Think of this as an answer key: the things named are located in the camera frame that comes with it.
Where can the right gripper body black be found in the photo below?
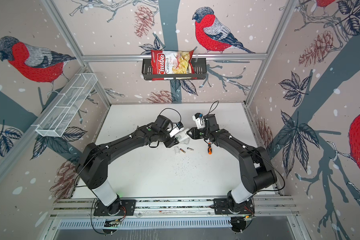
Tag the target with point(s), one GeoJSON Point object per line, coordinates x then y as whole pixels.
{"type": "Point", "coordinates": [202, 133]}

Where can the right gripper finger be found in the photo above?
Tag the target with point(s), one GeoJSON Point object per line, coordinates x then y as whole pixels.
{"type": "Point", "coordinates": [192, 130]}
{"type": "Point", "coordinates": [192, 135]}

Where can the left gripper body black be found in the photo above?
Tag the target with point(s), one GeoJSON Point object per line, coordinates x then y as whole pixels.
{"type": "Point", "coordinates": [169, 141]}

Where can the white remote control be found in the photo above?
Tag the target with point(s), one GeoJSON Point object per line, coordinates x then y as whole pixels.
{"type": "Point", "coordinates": [182, 136]}

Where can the orange black screwdriver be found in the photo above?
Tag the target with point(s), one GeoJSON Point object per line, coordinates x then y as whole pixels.
{"type": "Point", "coordinates": [209, 148]}

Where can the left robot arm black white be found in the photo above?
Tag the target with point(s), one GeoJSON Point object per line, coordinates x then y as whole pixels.
{"type": "Point", "coordinates": [92, 167]}

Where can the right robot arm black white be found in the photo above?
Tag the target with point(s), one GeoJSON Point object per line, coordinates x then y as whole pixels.
{"type": "Point", "coordinates": [256, 171]}

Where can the red cassava chips bag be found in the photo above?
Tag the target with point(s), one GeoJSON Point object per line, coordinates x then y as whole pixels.
{"type": "Point", "coordinates": [171, 62]}

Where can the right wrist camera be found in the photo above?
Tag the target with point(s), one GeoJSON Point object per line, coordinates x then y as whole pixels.
{"type": "Point", "coordinates": [198, 118]}

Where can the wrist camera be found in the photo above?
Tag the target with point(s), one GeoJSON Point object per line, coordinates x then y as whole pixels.
{"type": "Point", "coordinates": [177, 129]}
{"type": "Point", "coordinates": [198, 118]}

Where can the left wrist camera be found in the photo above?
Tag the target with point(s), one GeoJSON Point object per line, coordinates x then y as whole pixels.
{"type": "Point", "coordinates": [177, 129]}

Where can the black wall basket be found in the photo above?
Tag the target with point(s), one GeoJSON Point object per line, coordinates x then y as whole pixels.
{"type": "Point", "coordinates": [196, 69]}

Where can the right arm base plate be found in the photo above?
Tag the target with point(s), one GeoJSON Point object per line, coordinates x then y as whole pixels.
{"type": "Point", "coordinates": [229, 207]}

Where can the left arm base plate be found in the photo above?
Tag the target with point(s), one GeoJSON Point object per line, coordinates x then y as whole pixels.
{"type": "Point", "coordinates": [121, 207]}

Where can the white wire mesh shelf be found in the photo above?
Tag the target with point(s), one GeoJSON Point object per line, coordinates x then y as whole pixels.
{"type": "Point", "coordinates": [60, 116]}

